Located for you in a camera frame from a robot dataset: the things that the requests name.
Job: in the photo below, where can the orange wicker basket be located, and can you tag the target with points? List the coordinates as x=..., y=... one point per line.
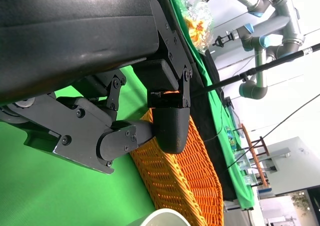
x=195, y=186

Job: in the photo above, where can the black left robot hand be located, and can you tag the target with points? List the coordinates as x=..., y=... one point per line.
x=75, y=48

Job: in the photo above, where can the brown wooden stand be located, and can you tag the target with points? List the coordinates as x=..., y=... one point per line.
x=252, y=153

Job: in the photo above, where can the green printed table cloth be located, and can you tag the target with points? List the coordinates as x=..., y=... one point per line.
x=243, y=198

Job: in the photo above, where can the black pole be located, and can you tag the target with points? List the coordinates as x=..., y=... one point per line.
x=275, y=62

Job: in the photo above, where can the grey round bowl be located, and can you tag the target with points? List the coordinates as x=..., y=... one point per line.
x=162, y=218

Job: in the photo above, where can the clear bag with orange contents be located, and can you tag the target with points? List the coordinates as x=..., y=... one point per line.
x=197, y=28

